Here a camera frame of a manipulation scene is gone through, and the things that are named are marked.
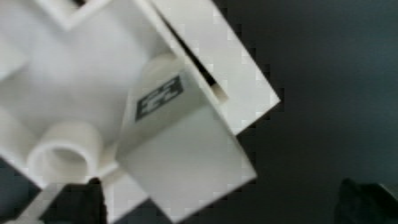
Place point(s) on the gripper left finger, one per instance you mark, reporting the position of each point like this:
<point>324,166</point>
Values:
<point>68,204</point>

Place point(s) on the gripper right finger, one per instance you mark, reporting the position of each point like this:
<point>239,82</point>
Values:
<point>367,203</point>

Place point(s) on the white chair leg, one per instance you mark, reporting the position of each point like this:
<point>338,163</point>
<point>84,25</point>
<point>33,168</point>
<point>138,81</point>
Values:
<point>180,153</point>

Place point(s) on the white chair seat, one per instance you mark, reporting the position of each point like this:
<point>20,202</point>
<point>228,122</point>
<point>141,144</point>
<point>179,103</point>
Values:
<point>75,47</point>

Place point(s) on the white U-shaped obstacle fence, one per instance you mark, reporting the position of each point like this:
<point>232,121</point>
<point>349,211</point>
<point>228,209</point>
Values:
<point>191,23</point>

